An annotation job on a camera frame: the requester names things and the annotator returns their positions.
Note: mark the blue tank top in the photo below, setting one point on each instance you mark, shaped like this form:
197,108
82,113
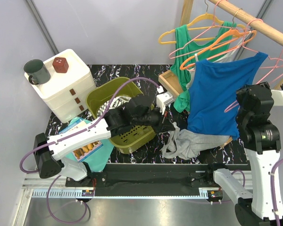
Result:
214,89

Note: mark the orange plastic hanger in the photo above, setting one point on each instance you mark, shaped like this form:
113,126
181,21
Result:
220,42

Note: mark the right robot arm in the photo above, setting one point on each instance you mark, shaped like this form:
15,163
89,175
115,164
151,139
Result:
261,140

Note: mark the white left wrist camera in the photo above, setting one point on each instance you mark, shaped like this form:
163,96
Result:
163,99

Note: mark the olive green plastic basket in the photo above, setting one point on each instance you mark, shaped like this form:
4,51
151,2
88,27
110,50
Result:
138,136

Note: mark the white cable duct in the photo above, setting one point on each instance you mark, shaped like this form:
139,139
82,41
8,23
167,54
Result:
198,193

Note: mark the pink wire hanger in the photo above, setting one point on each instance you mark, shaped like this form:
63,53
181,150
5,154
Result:
206,16

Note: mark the light grey tank top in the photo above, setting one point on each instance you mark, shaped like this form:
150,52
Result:
228,57

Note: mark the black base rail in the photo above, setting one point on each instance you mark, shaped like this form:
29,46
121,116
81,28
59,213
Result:
183,174

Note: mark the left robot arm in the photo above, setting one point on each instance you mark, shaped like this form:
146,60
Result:
50,153

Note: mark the dark green mug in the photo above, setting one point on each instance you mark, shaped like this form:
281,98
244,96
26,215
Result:
37,72

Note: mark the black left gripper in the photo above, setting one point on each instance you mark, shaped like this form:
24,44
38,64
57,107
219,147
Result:
164,124

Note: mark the green tank top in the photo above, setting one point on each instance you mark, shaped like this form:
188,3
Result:
188,48

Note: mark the dark red cube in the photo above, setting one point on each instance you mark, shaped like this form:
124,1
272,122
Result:
60,65

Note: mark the white drawer unit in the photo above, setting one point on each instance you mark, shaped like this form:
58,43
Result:
65,93

